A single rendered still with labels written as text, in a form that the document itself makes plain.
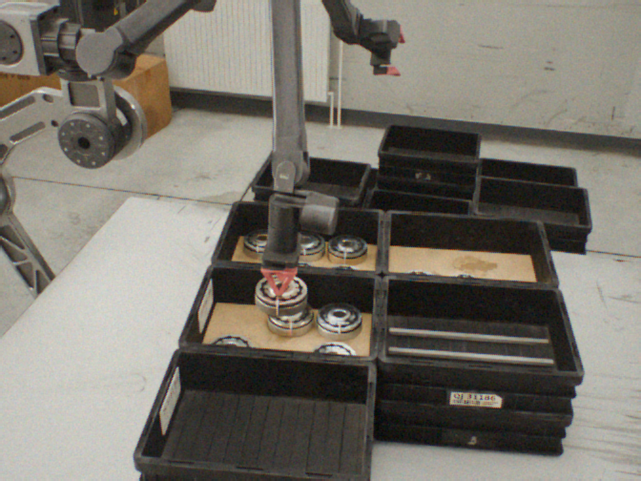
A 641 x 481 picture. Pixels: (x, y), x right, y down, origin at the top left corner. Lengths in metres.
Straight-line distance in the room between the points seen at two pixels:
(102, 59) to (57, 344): 0.78
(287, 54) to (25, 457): 0.97
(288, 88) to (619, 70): 3.40
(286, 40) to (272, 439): 0.74
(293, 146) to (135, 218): 1.14
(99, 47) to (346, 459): 0.89
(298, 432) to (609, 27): 3.47
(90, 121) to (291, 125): 0.64
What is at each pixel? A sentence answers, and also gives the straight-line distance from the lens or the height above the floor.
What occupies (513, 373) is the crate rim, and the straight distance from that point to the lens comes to 1.56.
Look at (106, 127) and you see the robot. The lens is 1.92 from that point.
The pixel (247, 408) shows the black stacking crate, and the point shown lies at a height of 0.83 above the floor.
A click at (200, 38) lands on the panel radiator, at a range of 4.80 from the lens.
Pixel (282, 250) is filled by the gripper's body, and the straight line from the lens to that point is 1.47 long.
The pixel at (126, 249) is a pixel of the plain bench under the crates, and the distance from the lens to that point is 2.33.
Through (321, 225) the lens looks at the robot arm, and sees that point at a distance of 1.41.
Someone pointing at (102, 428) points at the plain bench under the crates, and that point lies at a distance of 1.77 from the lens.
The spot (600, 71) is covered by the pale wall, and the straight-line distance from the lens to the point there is 4.66.
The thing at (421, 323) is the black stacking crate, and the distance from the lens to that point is 1.81.
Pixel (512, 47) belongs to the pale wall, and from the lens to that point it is 4.60.
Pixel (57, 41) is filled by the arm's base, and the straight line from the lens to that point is 1.59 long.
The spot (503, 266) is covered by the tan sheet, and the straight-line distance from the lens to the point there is 2.04.
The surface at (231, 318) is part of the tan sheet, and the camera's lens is 1.80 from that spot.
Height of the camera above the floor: 1.93
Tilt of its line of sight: 32 degrees down
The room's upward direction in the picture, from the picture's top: 1 degrees clockwise
